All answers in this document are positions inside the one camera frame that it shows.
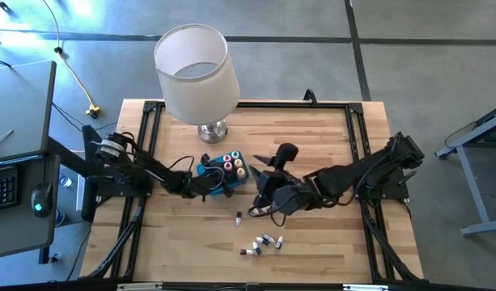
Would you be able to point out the grey office desk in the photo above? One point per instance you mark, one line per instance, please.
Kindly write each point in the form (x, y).
(21, 105)

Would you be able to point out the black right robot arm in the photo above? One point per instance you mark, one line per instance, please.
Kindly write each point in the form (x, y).
(344, 175)

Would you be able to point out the black aluminium rig frame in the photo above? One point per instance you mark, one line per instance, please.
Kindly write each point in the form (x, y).
(272, 104)

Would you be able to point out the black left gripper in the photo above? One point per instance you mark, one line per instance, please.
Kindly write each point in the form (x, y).
(197, 186)

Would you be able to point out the large red food colouring bottle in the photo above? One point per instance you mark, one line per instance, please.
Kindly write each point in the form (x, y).
(226, 158)
(228, 166)

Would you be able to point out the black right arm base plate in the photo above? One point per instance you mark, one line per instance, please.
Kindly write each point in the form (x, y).
(393, 190)

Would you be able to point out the grey metal cart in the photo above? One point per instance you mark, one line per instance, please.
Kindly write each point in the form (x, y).
(472, 190)

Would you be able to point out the small dark blue dropper bottle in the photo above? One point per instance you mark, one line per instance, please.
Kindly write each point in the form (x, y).
(279, 243)

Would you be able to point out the black computer mouse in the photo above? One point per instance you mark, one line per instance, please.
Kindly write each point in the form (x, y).
(41, 200)

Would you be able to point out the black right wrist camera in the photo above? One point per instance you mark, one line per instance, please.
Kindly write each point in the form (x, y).
(287, 153)

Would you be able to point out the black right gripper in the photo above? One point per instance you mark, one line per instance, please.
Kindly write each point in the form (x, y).
(280, 190)

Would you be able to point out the grey pen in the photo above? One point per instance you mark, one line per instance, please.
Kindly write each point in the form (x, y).
(1, 139)

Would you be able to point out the large green food colouring bottle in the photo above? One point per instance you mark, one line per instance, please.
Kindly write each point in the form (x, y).
(234, 154)

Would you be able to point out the black keyboard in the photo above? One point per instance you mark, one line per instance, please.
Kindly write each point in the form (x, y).
(2, 188)

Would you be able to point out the teal plastic bin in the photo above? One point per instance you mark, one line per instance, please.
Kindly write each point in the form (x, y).
(236, 185)

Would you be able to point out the small dark green dropper bottle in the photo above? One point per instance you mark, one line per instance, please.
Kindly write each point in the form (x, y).
(257, 249)

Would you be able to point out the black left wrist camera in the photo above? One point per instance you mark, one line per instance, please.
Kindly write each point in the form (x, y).
(205, 159)

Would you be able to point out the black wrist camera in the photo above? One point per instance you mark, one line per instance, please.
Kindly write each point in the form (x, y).
(287, 153)
(205, 159)

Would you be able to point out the white shade silver table lamp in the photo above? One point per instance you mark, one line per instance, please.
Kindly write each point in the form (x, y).
(199, 97)

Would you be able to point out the small red dropper bottle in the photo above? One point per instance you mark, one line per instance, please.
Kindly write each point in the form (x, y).
(245, 252)

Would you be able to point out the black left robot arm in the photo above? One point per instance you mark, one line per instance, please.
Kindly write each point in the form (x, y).
(150, 167)

